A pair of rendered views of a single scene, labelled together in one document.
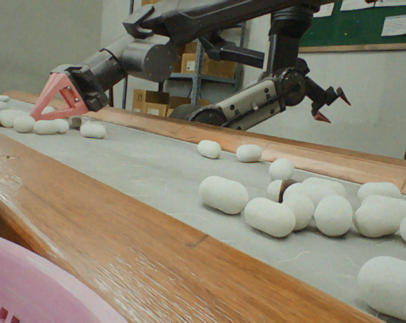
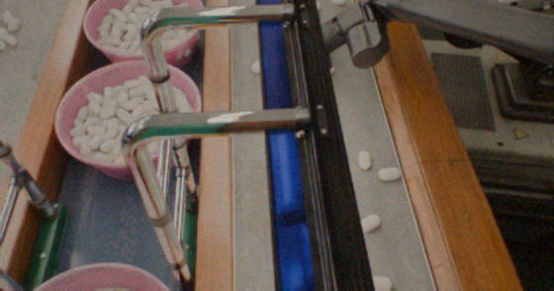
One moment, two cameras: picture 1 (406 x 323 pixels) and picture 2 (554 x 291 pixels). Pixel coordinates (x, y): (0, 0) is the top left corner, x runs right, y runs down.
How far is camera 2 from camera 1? 0.63 m
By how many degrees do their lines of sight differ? 53
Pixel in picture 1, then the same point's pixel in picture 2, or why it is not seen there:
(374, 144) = not seen: outside the picture
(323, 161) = (425, 210)
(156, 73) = (364, 63)
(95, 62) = (326, 35)
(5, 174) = (205, 254)
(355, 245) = not seen: outside the picture
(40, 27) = not seen: outside the picture
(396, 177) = (440, 258)
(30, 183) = (209, 266)
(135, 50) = (351, 43)
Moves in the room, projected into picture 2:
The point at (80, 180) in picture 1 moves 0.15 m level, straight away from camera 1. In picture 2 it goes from (224, 265) to (261, 185)
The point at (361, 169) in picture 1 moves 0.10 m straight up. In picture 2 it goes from (433, 237) to (453, 204)
